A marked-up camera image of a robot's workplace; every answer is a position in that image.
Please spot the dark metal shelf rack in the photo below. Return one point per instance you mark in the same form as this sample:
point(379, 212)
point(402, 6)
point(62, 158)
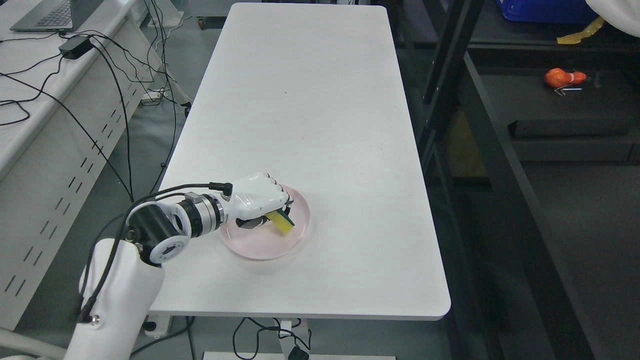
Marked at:
point(535, 190)

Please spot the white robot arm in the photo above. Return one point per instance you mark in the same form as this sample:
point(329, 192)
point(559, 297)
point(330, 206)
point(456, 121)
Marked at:
point(123, 275)

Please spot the grey laptop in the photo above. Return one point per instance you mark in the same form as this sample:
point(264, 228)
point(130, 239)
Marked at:
point(56, 16)

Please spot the green yellow sponge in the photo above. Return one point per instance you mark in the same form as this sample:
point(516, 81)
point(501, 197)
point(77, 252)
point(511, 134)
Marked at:
point(281, 220)

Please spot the yellow tape strip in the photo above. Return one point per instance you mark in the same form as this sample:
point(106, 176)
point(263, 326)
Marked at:
point(587, 32)

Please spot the white table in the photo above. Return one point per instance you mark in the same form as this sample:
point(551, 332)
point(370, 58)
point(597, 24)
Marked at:
point(311, 94)

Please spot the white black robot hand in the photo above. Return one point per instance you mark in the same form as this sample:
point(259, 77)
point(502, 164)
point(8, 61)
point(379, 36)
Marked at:
point(252, 197)

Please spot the pink round plate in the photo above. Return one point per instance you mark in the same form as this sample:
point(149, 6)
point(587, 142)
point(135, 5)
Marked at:
point(267, 242)

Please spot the white power strip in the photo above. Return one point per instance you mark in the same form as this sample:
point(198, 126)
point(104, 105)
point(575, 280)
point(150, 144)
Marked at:
point(152, 96)

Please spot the orange toy on shelf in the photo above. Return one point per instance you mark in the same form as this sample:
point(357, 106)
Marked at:
point(557, 78)

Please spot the black power adapter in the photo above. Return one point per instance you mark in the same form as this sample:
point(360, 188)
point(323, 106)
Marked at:
point(76, 46)

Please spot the blue plastic bin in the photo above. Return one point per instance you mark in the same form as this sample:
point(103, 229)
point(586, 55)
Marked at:
point(547, 11)

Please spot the white side desk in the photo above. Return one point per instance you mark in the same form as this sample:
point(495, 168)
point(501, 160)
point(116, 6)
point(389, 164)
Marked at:
point(60, 120)

